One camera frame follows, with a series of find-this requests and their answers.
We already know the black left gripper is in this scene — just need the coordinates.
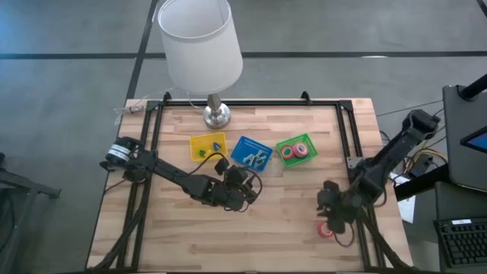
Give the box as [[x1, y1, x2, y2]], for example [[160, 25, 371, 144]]
[[207, 165, 261, 212]]

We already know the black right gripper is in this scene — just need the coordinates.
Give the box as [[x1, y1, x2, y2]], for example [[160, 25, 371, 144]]
[[317, 180, 361, 235]]

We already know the teal stapler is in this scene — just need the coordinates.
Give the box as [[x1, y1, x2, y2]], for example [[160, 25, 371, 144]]
[[243, 149, 268, 169]]

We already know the pink tape roll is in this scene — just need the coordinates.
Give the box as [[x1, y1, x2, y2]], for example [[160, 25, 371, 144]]
[[291, 142, 310, 158]]

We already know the blue plastic basket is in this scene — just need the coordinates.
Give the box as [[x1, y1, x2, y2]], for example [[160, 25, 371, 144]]
[[230, 135, 274, 173]]

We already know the green plastic basket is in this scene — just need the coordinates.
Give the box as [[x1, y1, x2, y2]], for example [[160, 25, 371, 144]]
[[275, 132, 319, 169]]

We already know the yellow plastic basket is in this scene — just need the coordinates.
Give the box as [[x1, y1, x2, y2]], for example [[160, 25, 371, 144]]
[[189, 132, 228, 163]]

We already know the white paper sheet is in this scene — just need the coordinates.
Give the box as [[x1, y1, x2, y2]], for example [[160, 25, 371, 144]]
[[388, 170, 418, 225]]

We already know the black beam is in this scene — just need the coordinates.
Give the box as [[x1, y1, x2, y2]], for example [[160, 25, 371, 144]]
[[393, 163, 450, 202]]

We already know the black keyboard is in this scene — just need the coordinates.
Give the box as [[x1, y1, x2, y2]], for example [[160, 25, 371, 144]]
[[433, 217, 487, 269]]

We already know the table lamp white shade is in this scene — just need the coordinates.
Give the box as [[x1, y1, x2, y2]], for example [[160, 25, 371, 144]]
[[157, 0, 244, 129]]

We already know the gray equipment case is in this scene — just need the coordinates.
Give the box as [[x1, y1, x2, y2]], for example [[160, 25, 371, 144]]
[[442, 84, 487, 193]]

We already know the dark screen device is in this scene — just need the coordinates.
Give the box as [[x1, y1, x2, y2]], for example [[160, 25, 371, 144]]
[[460, 127, 487, 154]]

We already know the black pole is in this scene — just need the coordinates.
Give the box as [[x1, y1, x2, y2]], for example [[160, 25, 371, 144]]
[[458, 74, 487, 102]]

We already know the black side stand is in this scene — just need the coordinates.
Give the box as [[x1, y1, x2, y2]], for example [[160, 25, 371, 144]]
[[0, 151, 62, 274]]

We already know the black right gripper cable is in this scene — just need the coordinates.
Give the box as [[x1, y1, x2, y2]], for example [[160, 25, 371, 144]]
[[333, 223, 355, 248]]

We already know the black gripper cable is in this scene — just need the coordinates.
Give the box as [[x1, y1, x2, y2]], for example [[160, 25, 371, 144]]
[[189, 151, 263, 212], [333, 223, 355, 248]]

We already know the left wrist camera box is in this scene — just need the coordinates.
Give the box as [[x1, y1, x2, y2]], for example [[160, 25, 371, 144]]
[[214, 157, 231, 176]]

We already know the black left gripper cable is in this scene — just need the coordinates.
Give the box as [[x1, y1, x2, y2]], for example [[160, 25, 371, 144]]
[[189, 151, 263, 212]]

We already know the black aluminium table frame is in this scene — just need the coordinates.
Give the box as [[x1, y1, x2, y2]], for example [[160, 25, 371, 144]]
[[85, 91, 414, 274]]

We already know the yellow cable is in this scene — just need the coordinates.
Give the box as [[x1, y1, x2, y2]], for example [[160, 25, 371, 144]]
[[412, 147, 449, 164]]

